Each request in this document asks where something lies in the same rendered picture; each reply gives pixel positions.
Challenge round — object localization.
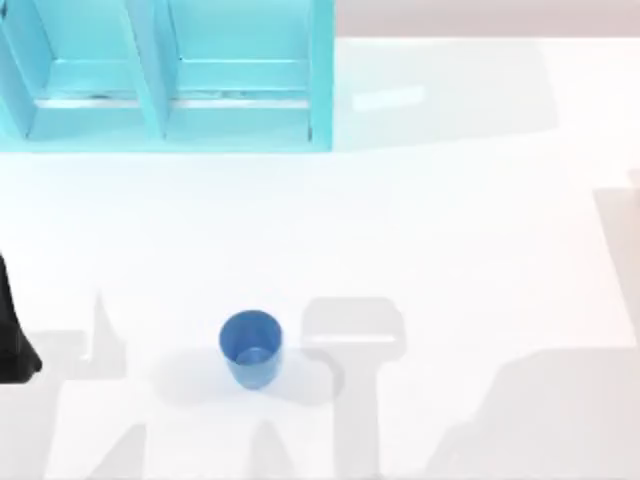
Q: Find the light blue rack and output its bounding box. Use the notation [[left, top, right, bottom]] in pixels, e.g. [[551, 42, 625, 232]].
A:
[[0, 0, 335, 154]]

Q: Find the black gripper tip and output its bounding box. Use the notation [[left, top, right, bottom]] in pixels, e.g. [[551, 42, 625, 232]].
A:
[[0, 255, 43, 386]]

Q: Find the blue cup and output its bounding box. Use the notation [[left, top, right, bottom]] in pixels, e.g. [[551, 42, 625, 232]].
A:
[[218, 309, 284, 391]]

